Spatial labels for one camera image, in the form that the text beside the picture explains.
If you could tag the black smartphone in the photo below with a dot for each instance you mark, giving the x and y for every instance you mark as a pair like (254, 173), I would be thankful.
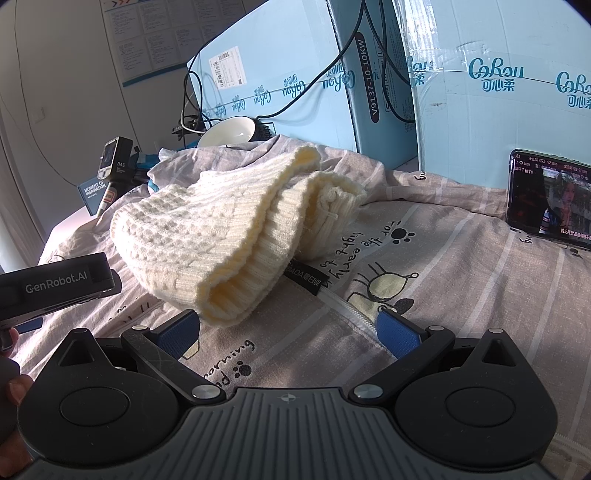
(549, 198)

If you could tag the cartoon printed striped bed sheet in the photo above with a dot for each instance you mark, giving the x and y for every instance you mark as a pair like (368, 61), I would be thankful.
(415, 277)

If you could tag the light blue box with label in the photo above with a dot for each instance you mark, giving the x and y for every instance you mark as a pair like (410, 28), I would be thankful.
(295, 74)

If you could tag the large light blue cardboard box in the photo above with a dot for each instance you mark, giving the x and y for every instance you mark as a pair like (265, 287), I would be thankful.
(498, 92)

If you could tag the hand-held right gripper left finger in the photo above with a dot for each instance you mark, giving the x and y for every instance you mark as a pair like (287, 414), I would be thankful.
(178, 333)

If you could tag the black power adapter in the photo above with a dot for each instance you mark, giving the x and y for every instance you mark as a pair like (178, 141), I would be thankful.
(187, 125)

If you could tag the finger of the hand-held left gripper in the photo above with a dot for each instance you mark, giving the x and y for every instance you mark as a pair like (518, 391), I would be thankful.
(28, 324)

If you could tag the person's left hand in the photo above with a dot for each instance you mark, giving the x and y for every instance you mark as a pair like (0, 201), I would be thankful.
(16, 397)

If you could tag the cream knit sweater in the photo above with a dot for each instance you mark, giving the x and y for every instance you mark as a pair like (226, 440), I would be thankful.
(221, 230)

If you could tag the white bowl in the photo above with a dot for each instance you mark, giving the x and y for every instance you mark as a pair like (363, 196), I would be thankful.
(228, 131)

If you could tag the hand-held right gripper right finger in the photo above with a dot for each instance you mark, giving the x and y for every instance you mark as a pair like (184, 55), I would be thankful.
(399, 333)

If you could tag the dark blue printed card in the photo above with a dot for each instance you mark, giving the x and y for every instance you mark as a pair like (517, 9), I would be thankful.
(94, 194)

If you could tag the small handheld screen device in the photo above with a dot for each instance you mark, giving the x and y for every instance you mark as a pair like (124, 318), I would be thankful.
(113, 161)

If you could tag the blue and white wall poster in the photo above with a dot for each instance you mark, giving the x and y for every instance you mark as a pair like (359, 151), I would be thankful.
(147, 32)

